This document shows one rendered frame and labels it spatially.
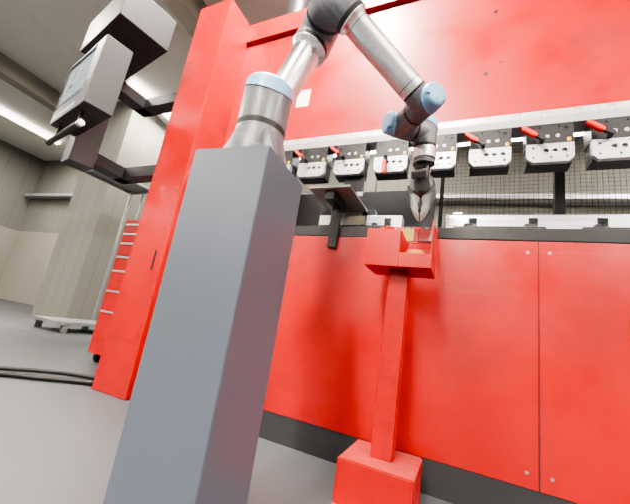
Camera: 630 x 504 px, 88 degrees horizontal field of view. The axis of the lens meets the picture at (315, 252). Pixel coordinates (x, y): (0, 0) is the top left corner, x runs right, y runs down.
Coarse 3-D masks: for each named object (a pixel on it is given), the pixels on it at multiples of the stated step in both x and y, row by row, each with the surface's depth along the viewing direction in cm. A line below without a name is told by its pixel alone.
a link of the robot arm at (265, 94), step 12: (264, 72) 74; (252, 84) 73; (264, 84) 72; (276, 84) 74; (288, 84) 77; (252, 96) 72; (264, 96) 72; (276, 96) 73; (288, 96) 76; (240, 108) 74; (252, 108) 71; (264, 108) 72; (276, 108) 73; (288, 108) 77; (276, 120) 73
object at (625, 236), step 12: (300, 228) 145; (312, 228) 142; (324, 228) 140; (348, 228) 135; (360, 228) 133; (372, 228) 131; (444, 228) 120; (456, 228) 118; (468, 228) 116; (480, 228) 115; (492, 228) 113; (504, 228) 112; (516, 228) 110; (528, 228) 109; (540, 228) 107; (504, 240) 111; (516, 240) 109; (528, 240) 108; (540, 240) 106; (552, 240) 105; (564, 240) 104; (576, 240) 102; (588, 240) 101; (600, 240) 100; (612, 240) 99; (624, 240) 98
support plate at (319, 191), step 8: (312, 192) 136; (320, 192) 135; (344, 192) 131; (352, 192) 130; (320, 200) 143; (344, 200) 139; (352, 200) 138; (360, 200) 138; (328, 208) 151; (352, 208) 147; (360, 208) 145
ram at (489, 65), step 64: (448, 0) 159; (512, 0) 145; (576, 0) 134; (256, 64) 204; (448, 64) 150; (512, 64) 137; (576, 64) 127; (320, 128) 170; (448, 128) 141; (512, 128) 131; (576, 128) 125
